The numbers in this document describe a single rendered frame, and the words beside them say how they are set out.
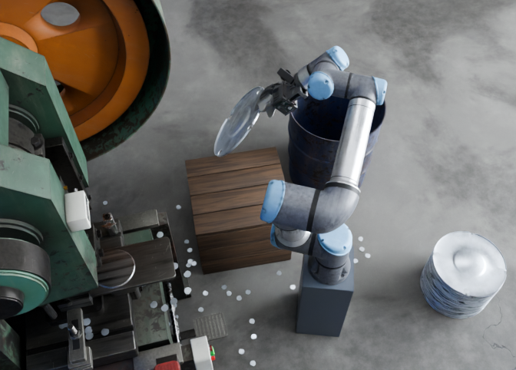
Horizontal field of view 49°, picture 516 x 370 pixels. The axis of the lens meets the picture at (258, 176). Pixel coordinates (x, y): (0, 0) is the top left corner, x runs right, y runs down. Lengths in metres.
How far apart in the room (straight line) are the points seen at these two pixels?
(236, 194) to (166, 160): 0.68
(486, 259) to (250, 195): 0.99
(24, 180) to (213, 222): 1.28
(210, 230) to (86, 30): 1.03
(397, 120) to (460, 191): 0.52
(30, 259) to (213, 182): 1.39
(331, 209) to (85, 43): 0.76
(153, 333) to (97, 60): 0.80
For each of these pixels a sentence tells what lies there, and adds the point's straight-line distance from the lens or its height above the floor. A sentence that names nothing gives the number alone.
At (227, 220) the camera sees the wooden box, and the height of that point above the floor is 0.35.
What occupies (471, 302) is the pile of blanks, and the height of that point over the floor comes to 0.16.
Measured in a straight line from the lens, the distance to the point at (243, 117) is 1.98.
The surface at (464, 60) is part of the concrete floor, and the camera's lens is 3.58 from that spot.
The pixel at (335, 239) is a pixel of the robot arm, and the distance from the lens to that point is 1.86.
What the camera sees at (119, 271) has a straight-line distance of 1.72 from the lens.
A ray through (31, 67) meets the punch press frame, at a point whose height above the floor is 1.45.
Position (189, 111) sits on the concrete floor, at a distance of 3.11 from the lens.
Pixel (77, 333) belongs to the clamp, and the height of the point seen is 0.77.
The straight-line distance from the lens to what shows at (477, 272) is 2.44.
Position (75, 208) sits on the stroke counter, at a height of 1.34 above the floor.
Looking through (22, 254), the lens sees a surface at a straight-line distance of 1.08.
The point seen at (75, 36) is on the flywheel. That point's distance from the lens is 1.53.
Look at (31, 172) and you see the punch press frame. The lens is 1.10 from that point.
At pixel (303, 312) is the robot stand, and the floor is 0.22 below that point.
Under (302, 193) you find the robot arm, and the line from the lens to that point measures 1.47.
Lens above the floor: 2.28
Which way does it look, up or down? 54 degrees down
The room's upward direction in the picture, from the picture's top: straight up
